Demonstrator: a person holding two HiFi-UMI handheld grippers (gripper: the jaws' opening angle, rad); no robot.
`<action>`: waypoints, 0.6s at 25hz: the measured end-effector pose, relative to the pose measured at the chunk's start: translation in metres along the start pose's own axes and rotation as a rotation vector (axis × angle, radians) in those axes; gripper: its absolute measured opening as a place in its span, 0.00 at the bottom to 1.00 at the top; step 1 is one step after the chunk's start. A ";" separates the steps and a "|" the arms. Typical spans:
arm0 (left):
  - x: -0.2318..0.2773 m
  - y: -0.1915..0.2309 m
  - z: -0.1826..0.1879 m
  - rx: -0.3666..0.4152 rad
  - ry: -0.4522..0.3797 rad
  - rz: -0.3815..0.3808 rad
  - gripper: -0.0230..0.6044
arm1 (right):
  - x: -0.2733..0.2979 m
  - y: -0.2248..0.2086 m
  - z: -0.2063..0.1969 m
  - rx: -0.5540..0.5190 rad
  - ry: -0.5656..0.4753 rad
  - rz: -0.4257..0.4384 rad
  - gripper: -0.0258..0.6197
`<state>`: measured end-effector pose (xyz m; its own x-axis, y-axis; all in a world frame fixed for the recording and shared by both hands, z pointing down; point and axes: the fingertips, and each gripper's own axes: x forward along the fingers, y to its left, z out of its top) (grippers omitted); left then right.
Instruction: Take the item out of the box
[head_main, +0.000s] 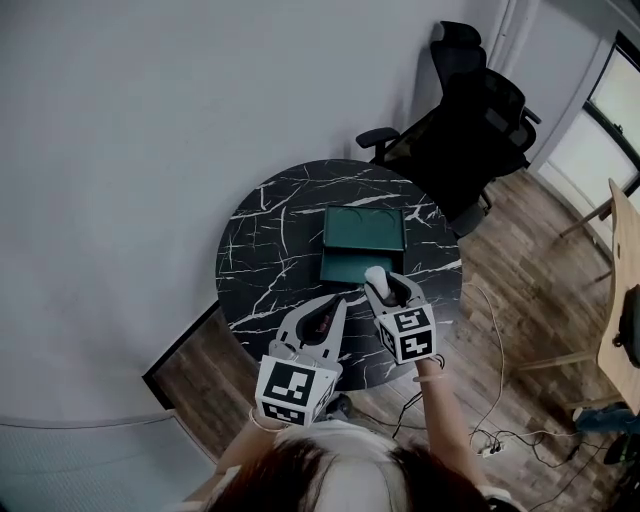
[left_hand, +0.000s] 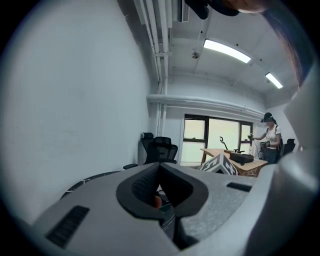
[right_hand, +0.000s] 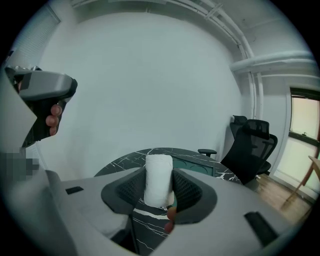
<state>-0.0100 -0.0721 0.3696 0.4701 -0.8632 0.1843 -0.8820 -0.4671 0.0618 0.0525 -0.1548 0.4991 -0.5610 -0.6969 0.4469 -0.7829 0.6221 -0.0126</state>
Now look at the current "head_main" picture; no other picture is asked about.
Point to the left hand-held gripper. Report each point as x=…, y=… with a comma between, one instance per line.
x=287, y=387

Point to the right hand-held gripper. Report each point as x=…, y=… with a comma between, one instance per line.
x=410, y=335

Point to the small white object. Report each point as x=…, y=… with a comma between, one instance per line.
x=375, y=277

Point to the dark green box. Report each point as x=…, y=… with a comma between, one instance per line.
x=350, y=230

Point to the person's right forearm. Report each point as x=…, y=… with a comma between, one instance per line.
x=445, y=425

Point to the person's left forearm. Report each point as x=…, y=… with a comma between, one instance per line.
x=240, y=445

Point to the person's dark shoe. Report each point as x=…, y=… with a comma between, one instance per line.
x=339, y=406

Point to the person's white shirt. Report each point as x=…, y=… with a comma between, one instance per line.
x=345, y=450

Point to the white power strip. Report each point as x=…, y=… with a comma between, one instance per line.
x=491, y=449

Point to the light wooden desk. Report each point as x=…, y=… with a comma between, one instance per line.
x=625, y=240

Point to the dark bag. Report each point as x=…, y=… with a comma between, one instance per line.
x=631, y=325

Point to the black framed window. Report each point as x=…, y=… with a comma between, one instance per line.
x=612, y=95

